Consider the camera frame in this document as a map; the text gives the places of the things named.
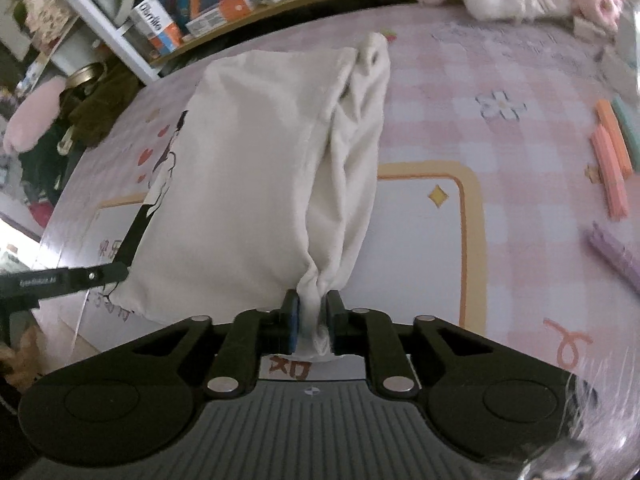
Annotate flat orange white box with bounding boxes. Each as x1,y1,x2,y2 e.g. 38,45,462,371
186,0,258,37

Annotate brown fuzzy plush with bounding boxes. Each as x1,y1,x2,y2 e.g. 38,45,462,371
0,330,46,391

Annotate dark bag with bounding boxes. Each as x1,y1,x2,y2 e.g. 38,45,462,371
20,125,76,211

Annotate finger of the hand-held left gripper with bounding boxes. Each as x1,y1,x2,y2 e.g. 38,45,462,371
112,202,156,268

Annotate white wooden bookshelf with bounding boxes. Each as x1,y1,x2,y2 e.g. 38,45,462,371
30,0,406,83

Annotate purple highlighter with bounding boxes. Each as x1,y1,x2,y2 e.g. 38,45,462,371
587,222,640,296

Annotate white t-shirt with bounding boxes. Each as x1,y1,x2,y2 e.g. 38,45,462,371
107,31,392,361

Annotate green highlighter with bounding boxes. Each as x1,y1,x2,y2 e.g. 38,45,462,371
612,96,640,158

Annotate brown cloth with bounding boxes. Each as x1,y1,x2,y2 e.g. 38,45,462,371
67,62,141,148

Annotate orange highlighter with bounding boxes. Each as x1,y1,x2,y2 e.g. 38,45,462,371
595,99,635,178
591,125,630,218

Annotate brass bowl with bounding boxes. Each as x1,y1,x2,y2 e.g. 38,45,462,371
67,62,103,88

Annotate pink fluffy cushion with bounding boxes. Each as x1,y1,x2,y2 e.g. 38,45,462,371
2,76,68,153

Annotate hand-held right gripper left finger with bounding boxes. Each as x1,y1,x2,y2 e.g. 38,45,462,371
135,290,303,398

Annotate small pink plush pig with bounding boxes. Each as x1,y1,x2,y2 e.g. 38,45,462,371
570,0,626,31

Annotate clear plastic wrap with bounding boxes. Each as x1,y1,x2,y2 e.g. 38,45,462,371
565,360,640,480

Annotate floral decorated frame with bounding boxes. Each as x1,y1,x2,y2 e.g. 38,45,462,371
22,0,76,56

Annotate tall orange white box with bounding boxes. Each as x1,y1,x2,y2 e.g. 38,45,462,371
131,0,183,57

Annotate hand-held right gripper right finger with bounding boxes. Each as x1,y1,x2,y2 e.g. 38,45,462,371
325,290,493,398

